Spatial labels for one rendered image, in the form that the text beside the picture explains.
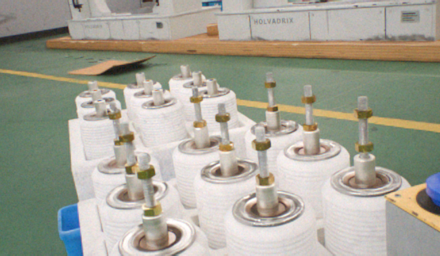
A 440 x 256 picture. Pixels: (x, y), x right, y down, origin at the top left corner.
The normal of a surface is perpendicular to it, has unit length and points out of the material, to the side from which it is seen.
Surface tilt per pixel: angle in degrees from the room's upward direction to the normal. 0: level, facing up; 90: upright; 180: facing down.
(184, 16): 90
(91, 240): 0
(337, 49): 90
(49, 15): 90
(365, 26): 90
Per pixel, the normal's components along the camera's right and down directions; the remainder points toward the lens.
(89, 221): -0.12, -0.95
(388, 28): -0.70, 0.30
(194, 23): 0.70, 0.14
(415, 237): -0.94, 0.21
